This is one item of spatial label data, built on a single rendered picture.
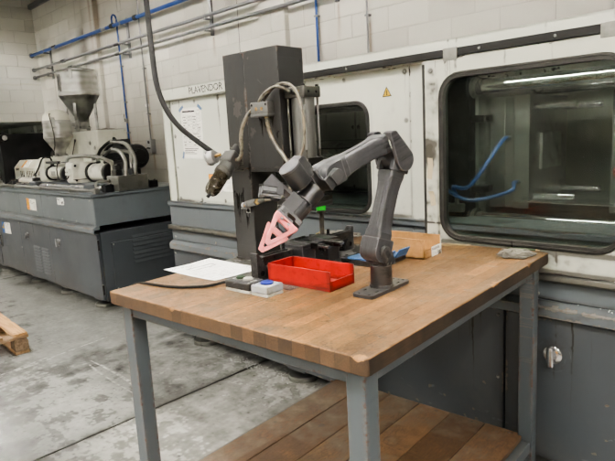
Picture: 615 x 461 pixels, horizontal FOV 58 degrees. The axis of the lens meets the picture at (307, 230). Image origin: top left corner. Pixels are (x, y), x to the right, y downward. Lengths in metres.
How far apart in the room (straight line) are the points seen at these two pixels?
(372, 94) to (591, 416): 1.52
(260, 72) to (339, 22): 3.53
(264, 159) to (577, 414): 1.45
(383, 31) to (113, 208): 2.75
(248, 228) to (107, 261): 2.92
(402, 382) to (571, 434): 0.74
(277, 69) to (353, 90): 0.73
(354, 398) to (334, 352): 0.11
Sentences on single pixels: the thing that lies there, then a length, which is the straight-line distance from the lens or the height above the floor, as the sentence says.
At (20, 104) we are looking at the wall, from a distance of 11.19.
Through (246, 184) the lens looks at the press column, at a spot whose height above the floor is 1.18.
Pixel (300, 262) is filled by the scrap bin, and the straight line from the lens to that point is 1.82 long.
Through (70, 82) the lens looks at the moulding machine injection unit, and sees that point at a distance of 6.47.
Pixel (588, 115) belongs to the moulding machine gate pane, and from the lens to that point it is 2.06.
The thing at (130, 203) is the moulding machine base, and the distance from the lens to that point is 4.94.
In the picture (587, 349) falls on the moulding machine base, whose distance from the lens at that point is 2.21.
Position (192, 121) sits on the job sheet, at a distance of 3.52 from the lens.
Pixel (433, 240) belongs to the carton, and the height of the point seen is 0.95.
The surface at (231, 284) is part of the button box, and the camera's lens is 1.69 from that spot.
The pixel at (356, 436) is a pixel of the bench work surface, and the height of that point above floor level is 0.70.
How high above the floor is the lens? 1.35
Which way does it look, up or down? 10 degrees down
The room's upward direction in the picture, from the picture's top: 3 degrees counter-clockwise
